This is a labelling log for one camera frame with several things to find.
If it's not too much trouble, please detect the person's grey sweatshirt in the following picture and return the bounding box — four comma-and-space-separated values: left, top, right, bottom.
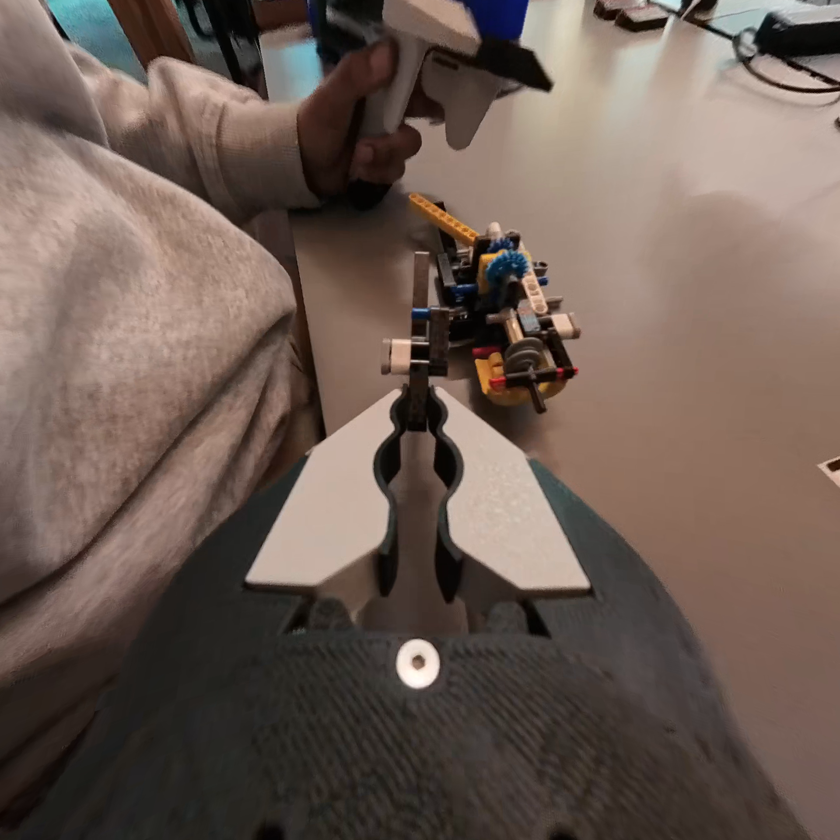
0, 0, 312, 697

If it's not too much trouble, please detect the flat black device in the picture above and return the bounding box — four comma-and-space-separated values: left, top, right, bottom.
594, 0, 672, 32

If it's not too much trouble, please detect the yellow and black lego vehicle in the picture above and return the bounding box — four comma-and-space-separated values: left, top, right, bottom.
408, 192, 583, 416

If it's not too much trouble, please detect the person's left hand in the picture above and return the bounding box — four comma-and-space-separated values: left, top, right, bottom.
297, 41, 425, 199

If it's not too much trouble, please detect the black lego beam subassembly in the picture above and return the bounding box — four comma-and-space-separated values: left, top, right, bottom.
381, 251, 455, 434

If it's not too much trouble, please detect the black cable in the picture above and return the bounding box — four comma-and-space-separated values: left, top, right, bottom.
730, 25, 840, 130

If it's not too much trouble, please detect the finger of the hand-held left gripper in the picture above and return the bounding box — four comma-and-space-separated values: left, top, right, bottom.
419, 41, 557, 151
382, 0, 485, 58

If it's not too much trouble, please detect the blue storage box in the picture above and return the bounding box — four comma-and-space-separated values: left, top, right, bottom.
459, 0, 531, 43

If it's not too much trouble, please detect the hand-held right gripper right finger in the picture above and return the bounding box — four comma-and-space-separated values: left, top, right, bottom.
430, 385, 593, 626

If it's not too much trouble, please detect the person's left forearm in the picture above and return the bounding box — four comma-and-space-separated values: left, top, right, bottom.
66, 56, 322, 221

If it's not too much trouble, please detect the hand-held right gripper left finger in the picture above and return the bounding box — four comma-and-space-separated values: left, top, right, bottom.
243, 386, 406, 614

